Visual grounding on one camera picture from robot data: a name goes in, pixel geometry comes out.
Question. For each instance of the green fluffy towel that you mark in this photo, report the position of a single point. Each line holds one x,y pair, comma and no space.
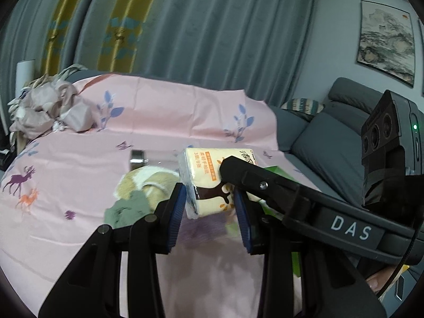
126,212

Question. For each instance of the white panel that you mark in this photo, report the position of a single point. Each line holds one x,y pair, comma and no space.
26,73

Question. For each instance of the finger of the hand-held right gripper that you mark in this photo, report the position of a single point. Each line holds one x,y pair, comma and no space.
255,182

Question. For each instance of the person's right hand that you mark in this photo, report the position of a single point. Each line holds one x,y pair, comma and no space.
377,280

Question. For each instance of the crumpled beige blanket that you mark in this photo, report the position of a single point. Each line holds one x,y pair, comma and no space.
39,106

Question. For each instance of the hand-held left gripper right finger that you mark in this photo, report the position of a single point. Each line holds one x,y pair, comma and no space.
243,222

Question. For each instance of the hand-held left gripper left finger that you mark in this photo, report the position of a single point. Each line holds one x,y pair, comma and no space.
175,218

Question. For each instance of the patterned cushion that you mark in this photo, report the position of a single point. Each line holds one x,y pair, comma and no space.
304,105

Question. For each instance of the pink printed bedsheet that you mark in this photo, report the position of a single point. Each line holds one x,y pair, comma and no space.
82,172

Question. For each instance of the yellow white fluffy towel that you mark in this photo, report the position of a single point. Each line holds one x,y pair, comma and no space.
139,179

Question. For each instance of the framed landscape painting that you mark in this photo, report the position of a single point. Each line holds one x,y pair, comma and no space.
384,39

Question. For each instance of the grey sofa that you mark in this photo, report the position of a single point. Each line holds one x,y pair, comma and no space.
324,139

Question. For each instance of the yellow tissue pack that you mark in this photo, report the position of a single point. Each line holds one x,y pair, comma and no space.
202,169

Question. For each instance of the green box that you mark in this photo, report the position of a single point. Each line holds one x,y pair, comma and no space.
273,169

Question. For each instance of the glass bottle with metal lid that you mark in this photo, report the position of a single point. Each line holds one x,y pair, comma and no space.
137,157

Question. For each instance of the purple fluffy towel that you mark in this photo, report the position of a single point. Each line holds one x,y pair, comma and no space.
212,228

